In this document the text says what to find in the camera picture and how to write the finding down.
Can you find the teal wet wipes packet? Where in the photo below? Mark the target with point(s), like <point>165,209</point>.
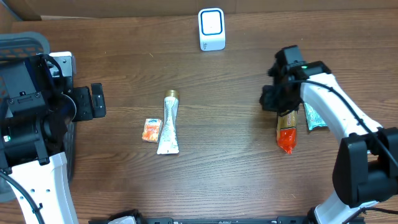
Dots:
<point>314,120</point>

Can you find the white tube gold cap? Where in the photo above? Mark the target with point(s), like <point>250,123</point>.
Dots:
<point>168,143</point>

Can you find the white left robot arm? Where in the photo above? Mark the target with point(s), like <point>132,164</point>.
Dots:
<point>43,191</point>

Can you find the red spaghetti packet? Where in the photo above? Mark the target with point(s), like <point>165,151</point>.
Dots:
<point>286,136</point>

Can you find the white barcode scanner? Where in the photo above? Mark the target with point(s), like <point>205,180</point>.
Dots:
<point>211,29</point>

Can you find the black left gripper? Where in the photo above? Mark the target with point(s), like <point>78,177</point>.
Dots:
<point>86,103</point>

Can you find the grey plastic shopping basket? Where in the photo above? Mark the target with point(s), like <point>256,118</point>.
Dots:
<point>24,44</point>

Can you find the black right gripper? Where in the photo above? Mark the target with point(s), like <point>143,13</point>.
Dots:
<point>270,105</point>

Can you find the small orange tissue packet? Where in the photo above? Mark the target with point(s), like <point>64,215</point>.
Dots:
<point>152,129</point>

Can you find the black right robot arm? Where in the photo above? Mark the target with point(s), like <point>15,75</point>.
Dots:
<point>365,171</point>

